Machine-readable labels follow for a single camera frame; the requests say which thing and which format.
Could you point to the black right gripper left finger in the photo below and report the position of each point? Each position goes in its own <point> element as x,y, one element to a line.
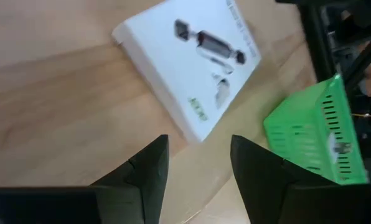
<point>126,199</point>

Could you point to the white adapter box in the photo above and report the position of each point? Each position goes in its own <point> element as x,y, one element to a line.
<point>179,68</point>

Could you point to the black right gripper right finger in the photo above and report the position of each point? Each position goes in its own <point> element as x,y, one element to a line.
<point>282,199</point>

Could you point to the green plastic basket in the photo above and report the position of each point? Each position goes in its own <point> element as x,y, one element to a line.
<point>303,130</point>

